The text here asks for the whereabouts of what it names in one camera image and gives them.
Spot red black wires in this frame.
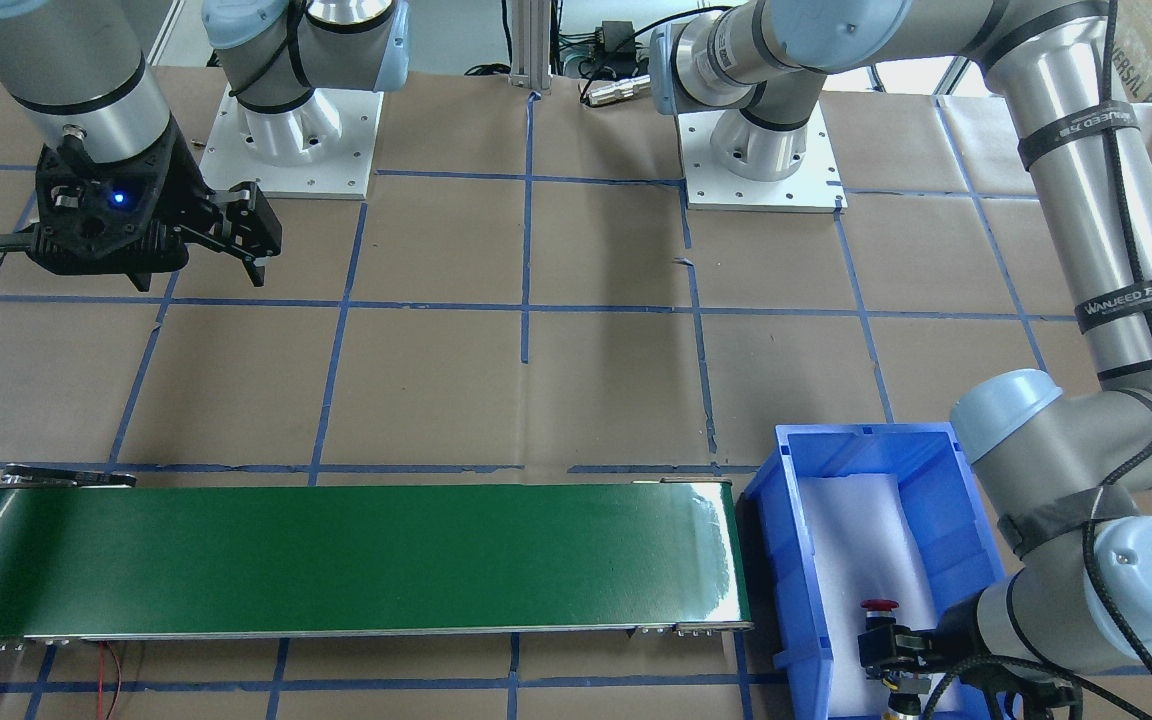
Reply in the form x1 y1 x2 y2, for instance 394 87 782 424
98 642 126 720

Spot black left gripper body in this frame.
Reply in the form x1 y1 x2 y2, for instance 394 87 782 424
922 655 1082 719

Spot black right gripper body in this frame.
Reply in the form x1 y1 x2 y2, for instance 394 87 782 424
35 118 218 291

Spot white foam pad in bin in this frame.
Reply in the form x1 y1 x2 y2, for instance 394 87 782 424
794 473 980 719

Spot aluminium frame post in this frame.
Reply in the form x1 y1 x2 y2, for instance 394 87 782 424
503 1 558 96

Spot black power adapter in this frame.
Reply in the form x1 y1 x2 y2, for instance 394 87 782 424
594 20 637 65

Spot silver cylindrical connector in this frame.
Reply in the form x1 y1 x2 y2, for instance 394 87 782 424
584 76 652 108

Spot yellow mushroom push button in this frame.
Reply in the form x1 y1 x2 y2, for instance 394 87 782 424
879 670 934 719

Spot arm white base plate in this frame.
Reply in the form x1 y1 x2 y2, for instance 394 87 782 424
676 105 849 213
200 88 387 200

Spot red mushroom push button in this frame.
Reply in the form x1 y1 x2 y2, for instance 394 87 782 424
861 598 900 632

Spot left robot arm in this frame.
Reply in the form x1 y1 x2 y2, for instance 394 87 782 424
647 1 1152 719

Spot blue bin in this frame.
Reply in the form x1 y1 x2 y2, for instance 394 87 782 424
744 423 1005 719

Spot green conveyor belt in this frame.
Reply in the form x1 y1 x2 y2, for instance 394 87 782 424
0 465 753 643

